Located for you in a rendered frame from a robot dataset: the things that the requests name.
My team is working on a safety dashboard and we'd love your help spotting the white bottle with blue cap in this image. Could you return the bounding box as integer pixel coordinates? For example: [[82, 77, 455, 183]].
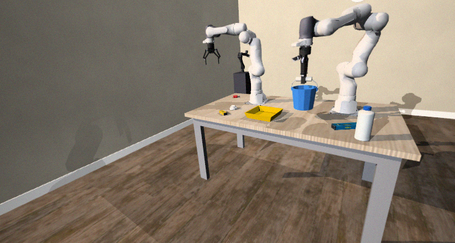
[[354, 106, 375, 141]]

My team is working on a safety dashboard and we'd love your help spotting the yellow square tray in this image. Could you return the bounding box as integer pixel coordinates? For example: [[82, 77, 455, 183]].
[[245, 106, 283, 122]]

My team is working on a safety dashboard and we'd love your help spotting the blue spirit level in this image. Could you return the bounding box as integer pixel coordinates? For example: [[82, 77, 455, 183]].
[[331, 122, 357, 130]]

